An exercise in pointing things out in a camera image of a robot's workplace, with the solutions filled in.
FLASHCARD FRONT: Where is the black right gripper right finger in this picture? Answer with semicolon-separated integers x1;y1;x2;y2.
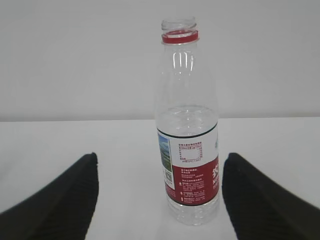
222;153;320;240

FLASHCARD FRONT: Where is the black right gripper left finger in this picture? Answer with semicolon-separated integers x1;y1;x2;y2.
0;152;99;240

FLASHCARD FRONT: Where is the clear plastic water bottle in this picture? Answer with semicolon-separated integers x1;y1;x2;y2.
155;17;220;226

